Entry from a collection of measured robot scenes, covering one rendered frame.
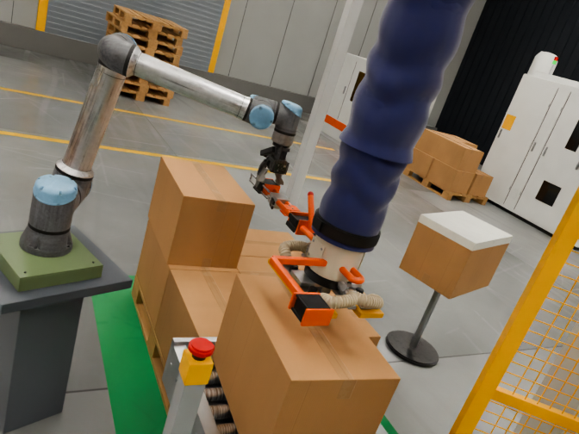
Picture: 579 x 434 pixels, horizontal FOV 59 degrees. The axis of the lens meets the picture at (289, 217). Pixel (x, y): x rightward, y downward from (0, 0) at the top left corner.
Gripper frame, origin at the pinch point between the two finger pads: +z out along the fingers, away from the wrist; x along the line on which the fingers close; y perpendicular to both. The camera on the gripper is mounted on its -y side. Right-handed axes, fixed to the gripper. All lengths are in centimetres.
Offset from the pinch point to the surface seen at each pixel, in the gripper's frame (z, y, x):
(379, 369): 28, 85, 14
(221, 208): 32, -47, 3
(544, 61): -138, -484, 719
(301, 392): 32, 88, -15
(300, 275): 9, 59, -10
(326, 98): -7, -281, 185
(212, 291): 68, -23, -1
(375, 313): 12, 76, 12
